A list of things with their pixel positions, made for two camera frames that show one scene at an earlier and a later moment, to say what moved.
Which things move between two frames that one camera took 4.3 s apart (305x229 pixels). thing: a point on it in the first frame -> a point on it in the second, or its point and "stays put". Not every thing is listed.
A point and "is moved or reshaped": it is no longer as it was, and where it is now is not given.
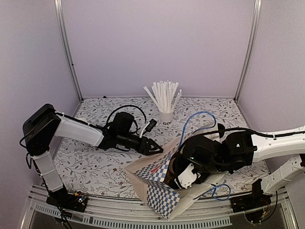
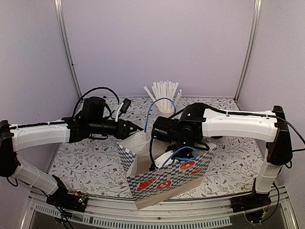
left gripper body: [123, 139] -> [96, 128]
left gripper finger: [151, 146] -> [131, 127]
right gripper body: [210, 168] -> [183, 147]
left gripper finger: [150, 150] -> [126, 132]
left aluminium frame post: [62, 26] stays put
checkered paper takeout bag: [148, 175] is moved or reshaped
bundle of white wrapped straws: [164, 94] stays put
